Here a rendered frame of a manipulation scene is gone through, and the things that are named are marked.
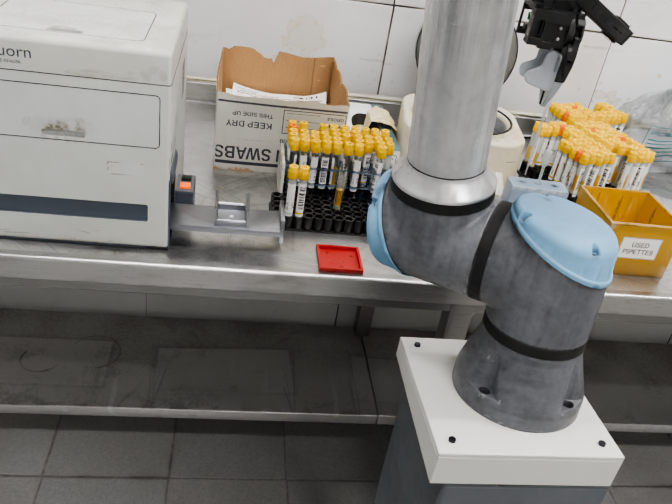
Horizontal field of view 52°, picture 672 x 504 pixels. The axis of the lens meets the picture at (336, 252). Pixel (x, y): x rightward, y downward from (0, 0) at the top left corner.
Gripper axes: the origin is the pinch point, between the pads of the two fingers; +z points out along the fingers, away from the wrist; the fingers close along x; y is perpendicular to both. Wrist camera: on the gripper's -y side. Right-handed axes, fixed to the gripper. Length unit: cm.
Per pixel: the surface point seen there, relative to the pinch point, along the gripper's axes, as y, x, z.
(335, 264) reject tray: 31.1, 17.8, 25.1
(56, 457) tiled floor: 89, -15, 113
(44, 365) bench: 91, -19, 86
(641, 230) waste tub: -18.0, 10.4, 16.2
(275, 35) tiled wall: 46, -46, 9
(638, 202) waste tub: -23.2, -2.7, 17.3
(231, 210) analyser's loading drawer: 48, 12, 21
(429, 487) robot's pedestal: 20, 54, 31
